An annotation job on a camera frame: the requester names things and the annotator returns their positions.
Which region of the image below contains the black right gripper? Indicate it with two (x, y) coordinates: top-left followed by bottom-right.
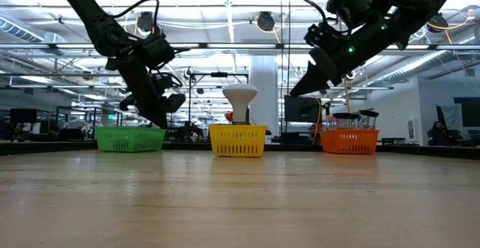
(289, 18), (399, 97)

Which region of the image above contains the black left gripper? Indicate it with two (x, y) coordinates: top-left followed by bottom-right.
(106, 55), (187, 130)

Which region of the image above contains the black hourglass blue sand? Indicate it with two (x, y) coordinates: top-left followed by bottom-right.
(358, 109), (380, 130)

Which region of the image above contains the black computer monitor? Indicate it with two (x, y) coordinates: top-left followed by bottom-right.
(452, 97), (480, 130)
(283, 94), (322, 124)
(9, 108), (38, 124)

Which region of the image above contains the green plastic basket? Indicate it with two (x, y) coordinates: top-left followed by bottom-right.
(94, 126), (167, 153)

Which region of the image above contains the orange plastic basket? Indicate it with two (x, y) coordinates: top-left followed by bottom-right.
(319, 128), (380, 155)

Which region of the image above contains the white mushroom table lamp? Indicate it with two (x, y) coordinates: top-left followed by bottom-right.
(222, 83), (259, 125)

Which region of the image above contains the yellow plastic basket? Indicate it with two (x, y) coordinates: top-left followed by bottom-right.
(208, 124), (268, 158)

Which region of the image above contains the black coiled cable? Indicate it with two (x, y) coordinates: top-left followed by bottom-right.
(279, 0), (292, 133)

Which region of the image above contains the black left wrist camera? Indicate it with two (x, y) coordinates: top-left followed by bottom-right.
(141, 34), (176, 70)

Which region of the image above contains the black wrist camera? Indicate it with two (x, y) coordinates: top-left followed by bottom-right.
(325, 0), (378, 30)
(141, 34), (176, 70)

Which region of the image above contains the black gantry frame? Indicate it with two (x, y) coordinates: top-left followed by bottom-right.
(187, 71), (251, 129)

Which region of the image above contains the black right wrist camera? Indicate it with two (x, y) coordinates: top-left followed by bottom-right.
(325, 0), (378, 30)

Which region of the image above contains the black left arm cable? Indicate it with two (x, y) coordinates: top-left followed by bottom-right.
(111, 0), (161, 28)

